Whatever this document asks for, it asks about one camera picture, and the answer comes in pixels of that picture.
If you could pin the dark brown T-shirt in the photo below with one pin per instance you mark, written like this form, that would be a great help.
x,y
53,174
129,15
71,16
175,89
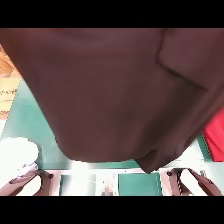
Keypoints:
x,y
116,93

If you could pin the white garment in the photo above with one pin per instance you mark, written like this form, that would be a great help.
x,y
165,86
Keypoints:
x,y
16,156

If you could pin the red T-shirt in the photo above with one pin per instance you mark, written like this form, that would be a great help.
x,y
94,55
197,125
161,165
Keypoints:
x,y
215,138

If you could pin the silver frame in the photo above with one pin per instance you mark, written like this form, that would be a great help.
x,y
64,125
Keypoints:
x,y
110,183

